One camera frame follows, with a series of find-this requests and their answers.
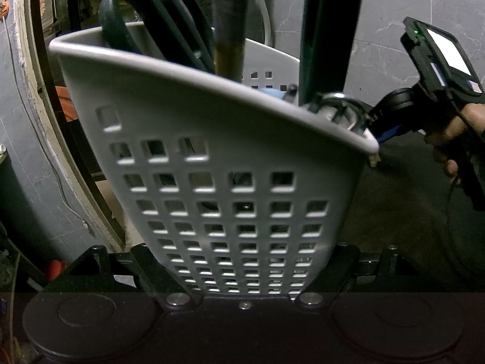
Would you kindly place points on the silver spoon blue handle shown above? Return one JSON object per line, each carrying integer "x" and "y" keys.
{"x": 273, "y": 92}

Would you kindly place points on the person's right hand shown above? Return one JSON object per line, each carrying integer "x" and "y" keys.
{"x": 464, "y": 131}

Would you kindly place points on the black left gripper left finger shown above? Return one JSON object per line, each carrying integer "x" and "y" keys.
{"x": 155, "y": 279}

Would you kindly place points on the white perforated utensil basket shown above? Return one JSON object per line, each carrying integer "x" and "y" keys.
{"x": 235, "y": 192}

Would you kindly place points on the black scissors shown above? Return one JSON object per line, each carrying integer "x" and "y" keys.
{"x": 179, "y": 29}

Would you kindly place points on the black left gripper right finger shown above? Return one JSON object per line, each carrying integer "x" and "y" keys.
{"x": 335, "y": 278}

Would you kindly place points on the orange wall hook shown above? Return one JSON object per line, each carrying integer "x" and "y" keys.
{"x": 4, "y": 9}

